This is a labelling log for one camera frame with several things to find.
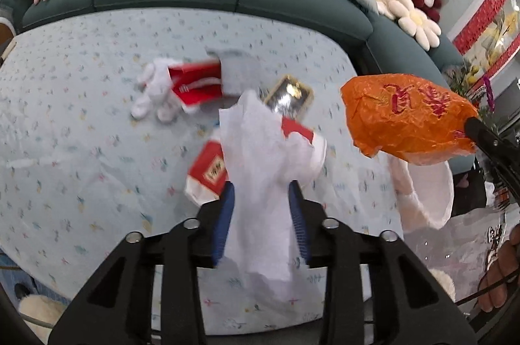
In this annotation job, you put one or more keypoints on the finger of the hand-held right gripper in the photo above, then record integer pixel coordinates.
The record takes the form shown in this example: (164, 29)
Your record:
(491, 150)

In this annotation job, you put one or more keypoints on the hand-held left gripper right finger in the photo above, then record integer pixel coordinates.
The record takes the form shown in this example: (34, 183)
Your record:
(300, 219)

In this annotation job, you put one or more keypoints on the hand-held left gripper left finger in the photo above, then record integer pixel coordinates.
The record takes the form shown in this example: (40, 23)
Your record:
(225, 215)

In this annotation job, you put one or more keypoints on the white tissue paper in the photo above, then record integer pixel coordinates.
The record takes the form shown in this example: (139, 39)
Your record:
(260, 166)

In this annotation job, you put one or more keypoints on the orange plastic bag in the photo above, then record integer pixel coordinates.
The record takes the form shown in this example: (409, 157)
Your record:
(402, 117)

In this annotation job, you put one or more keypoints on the white sock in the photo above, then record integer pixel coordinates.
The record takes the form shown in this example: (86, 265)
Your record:
(156, 89)

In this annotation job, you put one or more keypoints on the potted plant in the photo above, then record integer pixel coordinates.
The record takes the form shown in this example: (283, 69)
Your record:
(463, 81)

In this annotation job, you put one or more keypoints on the shiny gold box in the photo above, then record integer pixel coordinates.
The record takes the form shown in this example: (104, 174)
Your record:
(290, 95)

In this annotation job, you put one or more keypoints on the floral light blue tablecloth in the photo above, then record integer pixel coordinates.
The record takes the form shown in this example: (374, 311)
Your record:
(81, 125)

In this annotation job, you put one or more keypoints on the cream fluffy rug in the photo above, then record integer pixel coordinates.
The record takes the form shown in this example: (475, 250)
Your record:
(38, 310)

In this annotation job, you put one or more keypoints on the round brown stool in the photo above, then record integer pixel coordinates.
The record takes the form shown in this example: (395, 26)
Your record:
(5, 32)

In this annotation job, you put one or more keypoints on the red wall banner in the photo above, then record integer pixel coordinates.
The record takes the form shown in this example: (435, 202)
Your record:
(483, 16)

